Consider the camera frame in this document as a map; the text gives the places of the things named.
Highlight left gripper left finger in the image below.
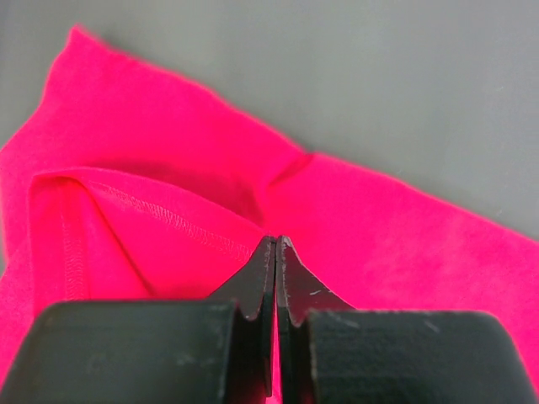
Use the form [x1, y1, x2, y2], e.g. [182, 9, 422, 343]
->
[1, 237, 276, 403]

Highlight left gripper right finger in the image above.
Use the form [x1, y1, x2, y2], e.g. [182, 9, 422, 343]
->
[275, 237, 538, 403]

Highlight magenta t shirt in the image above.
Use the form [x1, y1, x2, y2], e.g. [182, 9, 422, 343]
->
[1, 29, 538, 395]

